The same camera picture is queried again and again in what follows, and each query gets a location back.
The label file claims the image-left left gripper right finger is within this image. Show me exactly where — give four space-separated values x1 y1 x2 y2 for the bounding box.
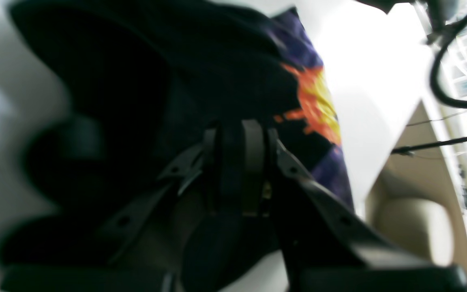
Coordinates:
242 120 467 292

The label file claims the black t-shirt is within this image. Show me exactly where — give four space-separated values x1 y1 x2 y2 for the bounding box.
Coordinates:
0 0 356 292

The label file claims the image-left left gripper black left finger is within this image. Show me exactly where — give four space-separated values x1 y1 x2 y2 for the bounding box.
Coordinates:
0 129 217 292

